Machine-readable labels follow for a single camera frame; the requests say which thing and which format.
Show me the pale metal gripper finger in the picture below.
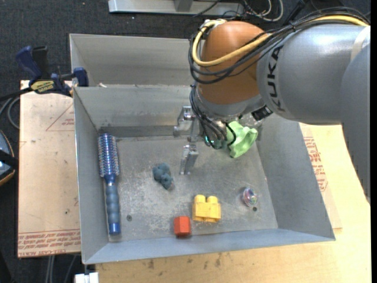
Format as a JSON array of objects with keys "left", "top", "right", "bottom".
[
  {"left": 179, "top": 142, "right": 200, "bottom": 176},
  {"left": 173, "top": 106, "right": 197, "bottom": 138}
]

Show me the dark blue-grey soft toy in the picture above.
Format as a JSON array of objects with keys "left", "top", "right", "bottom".
[{"left": 151, "top": 162, "right": 176, "bottom": 192}]

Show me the light green soft toy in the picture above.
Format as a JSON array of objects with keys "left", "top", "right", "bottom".
[{"left": 224, "top": 120, "right": 259, "bottom": 159}]

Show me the grey metal bin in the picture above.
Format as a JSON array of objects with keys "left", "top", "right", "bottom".
[{"left": 69, "top": 33, "right": 336, "bottom": 265}]

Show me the yellow toy building brick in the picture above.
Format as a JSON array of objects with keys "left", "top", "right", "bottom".
[{"left": 191, "top": 194, "right": 222, "bottom": 224}]

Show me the red-orange small block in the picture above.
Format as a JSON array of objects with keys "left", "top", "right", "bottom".
[{"left": 173, "top": 215, "right": 193, "bottom": 238}]

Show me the blue round hairbrush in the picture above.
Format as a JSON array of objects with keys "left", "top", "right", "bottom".
[{"left": 97, "top": 132, "right": 123, "bottom": 236}]

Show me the brown cardboard board red print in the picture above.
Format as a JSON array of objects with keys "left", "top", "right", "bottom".
[{"left": 17, "top": 80, "right": 344, "bottom": 259}]

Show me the black cylinder on white bracket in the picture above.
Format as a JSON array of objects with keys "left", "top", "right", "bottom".
[{"left": 250, "top": 105, "right": 274, "bottom": 123}]

